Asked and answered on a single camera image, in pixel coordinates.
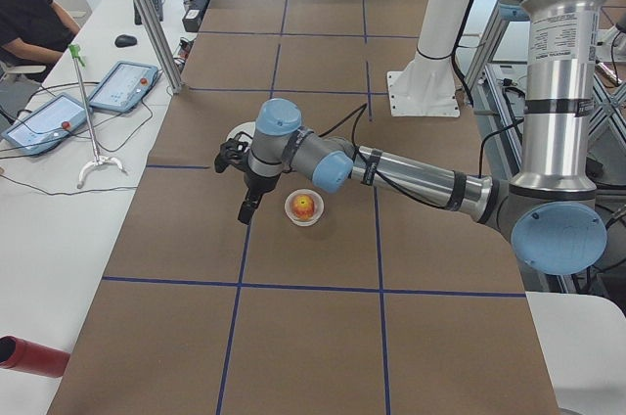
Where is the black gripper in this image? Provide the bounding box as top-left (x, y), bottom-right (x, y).
top-left (238, 171), bottom-right (279, 224)

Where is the red yellow apple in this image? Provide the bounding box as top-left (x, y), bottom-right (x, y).
top-left (291, 194), bottom-right (316, 221)

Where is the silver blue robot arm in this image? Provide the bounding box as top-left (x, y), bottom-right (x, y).
top-left (215, 0), bottom-right (607, 275)

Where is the small white bowl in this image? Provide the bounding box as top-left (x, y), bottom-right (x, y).
top-left (284, 189), bottom-right (325, 227)

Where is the white plate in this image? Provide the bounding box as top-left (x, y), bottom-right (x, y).
top-left (227, 121), bottom-right (255, 141)

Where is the brown paper table cover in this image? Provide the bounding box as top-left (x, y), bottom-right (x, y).
top-left (50, 0), bottom-right (558, 414)

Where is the far blue teach pendant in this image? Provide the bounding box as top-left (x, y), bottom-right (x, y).
top-left (88, 61), bottom-right (159, 113)

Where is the blue teach pendant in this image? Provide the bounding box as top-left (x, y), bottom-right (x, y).
top-left (1, 93), bottom-right (88, 157)
top-left (88, 61), bottom-right (159, 113)

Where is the black computer mouse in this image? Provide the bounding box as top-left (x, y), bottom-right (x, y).
top-left (113, 34), bottom-right (138, 48)

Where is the near blue teach pendant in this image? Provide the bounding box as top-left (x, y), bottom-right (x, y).
top-left (1, 93), bottom-right (88, 157)

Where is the white reacher grabber stick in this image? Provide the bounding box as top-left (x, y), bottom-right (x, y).
top-left (68, 44), bottom-right (127, 189)

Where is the red cylinder bottle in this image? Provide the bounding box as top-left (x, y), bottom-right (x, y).
top-left (1, 336), bottom-right (70, 378)

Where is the person in black shirt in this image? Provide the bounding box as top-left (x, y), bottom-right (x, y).
top-left (1, 0), bottom-right (80, 82)

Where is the black camera cable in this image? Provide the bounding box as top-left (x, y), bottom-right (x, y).
top-left (312, 102), bottom-right (371, 142)

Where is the aluminium frame post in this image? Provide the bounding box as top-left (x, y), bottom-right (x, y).
top-left (134, 0), bottom-right (183, 94)

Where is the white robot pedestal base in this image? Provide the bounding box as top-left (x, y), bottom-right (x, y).
top-left (387, 0), bottom-right (470, 117)

